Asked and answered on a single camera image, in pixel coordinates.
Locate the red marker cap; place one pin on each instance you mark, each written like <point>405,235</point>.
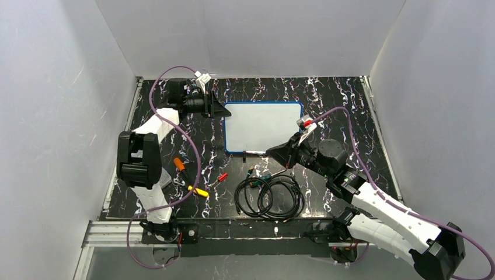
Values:
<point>222,177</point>

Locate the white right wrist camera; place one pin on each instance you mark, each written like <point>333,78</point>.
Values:
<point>306,125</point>

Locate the aluminium table edge rail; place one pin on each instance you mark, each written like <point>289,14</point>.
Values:
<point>370,99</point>

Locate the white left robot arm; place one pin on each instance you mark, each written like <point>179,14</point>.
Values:
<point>138,157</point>

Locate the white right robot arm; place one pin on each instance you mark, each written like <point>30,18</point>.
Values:
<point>433,252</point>

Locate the green handled screwdriver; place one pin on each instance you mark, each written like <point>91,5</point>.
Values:
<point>255,181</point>

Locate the clear plastic organizer box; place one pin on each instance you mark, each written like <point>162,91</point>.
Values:
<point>165,179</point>

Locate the blue framed whiteboard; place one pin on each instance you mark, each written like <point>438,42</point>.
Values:
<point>260,125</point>

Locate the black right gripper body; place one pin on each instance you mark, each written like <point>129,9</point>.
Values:
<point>291,149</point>

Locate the white red whiteboard marker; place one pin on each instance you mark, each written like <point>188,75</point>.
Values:
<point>254,152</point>

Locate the orange handled screwdriver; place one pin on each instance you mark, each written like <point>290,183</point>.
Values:
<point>183,174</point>

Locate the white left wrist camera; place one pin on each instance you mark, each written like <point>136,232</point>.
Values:
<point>202,79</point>

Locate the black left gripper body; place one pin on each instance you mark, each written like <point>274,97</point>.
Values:
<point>211,104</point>

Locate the yellow handled tool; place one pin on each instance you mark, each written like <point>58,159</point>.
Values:
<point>198,191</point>

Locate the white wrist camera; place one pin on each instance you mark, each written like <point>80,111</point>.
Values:
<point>306,125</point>
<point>202,79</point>

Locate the front aluminium frame rail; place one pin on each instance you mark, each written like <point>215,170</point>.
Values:
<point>117,232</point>

